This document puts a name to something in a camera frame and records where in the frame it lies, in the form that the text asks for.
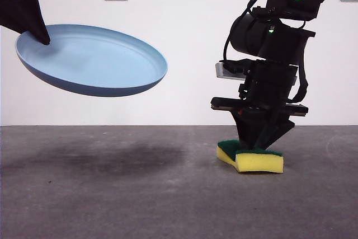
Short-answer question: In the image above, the yellow sponge with green pad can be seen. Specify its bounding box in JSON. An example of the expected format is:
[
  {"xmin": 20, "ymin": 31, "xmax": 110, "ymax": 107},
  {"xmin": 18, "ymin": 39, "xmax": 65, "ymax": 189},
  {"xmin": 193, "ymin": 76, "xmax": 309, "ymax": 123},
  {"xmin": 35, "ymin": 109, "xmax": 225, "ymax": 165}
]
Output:
[{"xmin": 216, "ymin": 139, "xmax": 285, "ymax": 174}]

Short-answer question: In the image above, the light blue round plate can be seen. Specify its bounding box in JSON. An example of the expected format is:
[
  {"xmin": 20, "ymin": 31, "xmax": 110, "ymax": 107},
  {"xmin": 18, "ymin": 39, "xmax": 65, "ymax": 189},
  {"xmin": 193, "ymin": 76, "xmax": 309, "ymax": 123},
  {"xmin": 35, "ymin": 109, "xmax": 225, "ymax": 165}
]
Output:
[{"xmin": 15, "ymin": 24, "xmax": 168, "ymax": 97}]

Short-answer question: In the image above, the thick black short cable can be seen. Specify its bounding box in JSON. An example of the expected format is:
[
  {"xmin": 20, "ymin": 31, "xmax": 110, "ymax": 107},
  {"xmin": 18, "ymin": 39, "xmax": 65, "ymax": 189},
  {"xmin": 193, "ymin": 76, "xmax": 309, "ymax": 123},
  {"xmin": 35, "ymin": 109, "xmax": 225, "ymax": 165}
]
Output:
[{"xmin": 288, "ymin": 62, "xmax": 309, "ymax": 104}]

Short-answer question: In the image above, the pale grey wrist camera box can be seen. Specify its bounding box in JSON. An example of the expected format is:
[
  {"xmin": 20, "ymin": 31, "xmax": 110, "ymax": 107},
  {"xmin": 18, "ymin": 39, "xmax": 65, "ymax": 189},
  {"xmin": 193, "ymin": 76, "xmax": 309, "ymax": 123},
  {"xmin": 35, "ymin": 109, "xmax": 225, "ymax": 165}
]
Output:
[{"xmin": 215, "ymin": 62, "xmax": 248, "ymax": 79}]

